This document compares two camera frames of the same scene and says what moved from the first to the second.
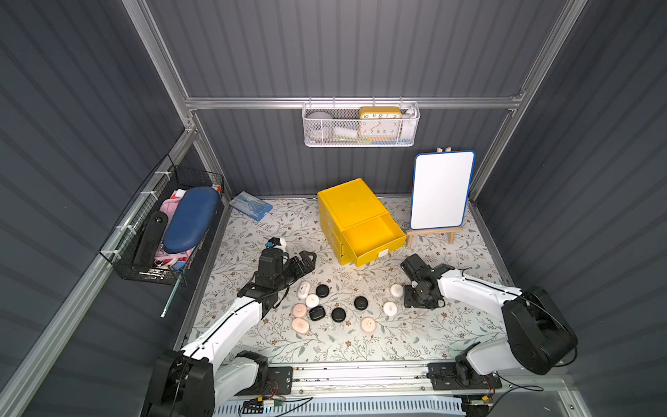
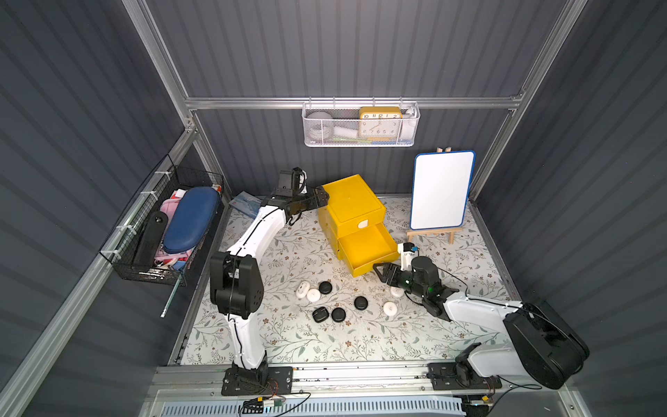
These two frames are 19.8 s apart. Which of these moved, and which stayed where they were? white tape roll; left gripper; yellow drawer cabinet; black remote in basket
Moved: left gripper
Stayed: black remote in basket; yellow drawer cabinet; white tape roll
